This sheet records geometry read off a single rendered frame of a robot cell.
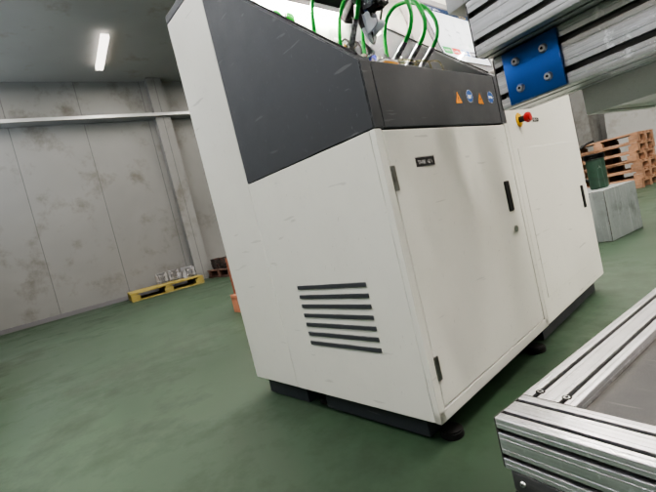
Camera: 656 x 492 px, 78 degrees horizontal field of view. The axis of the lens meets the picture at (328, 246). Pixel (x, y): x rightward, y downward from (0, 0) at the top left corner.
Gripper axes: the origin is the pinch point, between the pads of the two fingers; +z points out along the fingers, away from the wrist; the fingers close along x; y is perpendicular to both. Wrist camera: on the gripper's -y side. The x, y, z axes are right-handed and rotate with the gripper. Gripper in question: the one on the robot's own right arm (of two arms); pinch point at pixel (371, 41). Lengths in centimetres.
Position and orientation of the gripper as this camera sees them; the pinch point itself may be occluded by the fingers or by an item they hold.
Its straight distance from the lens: 145.5
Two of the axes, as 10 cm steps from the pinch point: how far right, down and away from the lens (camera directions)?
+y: 6.5, -1.1, -7.5
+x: 7.3, -2.2, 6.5
